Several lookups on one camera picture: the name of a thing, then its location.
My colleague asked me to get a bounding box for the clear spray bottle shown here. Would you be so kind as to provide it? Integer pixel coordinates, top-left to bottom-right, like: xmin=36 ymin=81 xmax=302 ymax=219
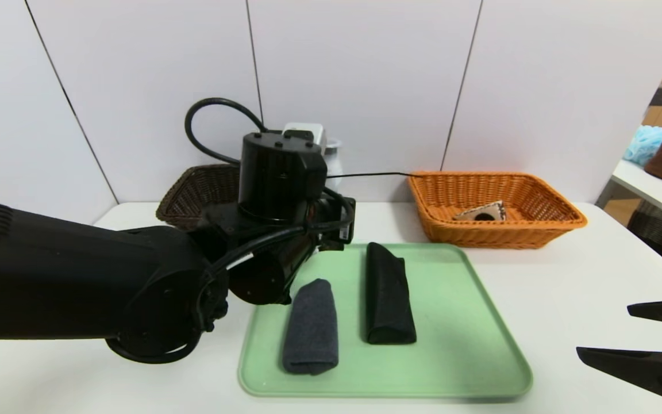
xmin=322 ymin=138 xmax=344 ymax=193

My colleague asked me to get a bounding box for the chocolate cake slice toy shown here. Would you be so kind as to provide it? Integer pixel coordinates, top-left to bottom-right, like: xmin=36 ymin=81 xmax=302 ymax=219
xmin=453 ymin=200 xmax=507 ymax=222

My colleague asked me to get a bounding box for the dark brown wicker basket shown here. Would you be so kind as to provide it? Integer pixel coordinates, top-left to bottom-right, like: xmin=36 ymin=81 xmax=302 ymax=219
xmin=156 ymin=164 xmax=241 ymax=231

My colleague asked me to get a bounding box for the orange wicker basket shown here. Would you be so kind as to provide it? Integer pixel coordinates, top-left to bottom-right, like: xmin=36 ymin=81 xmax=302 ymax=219
xmin=409 ymin=171 xmax=588 ymax=249

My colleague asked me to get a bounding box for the black folded cloth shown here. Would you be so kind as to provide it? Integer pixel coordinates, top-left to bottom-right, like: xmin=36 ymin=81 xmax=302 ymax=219
xmin=365 ymin=242 xmax=418 ymax=346

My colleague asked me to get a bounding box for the grey folded towel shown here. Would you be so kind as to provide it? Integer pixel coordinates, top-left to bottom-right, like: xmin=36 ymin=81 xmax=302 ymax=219
xmin=283 ymin=279 xmax=340 ymax=376

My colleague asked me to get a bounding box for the light green plastic tray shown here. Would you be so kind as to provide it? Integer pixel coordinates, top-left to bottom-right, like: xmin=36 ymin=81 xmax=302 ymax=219
xmin=238 ymin=243 xmax=533 ymax=398

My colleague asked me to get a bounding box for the light blue bag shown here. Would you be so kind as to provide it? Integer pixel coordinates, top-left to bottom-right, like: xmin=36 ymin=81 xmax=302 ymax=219
xmin=624 ymin=125 xmax=662 ymax=166

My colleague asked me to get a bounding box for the black left camera cable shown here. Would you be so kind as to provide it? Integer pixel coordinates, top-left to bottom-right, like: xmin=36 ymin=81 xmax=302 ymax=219
xmin=185 ymin=98 xmax=268 ymax=165

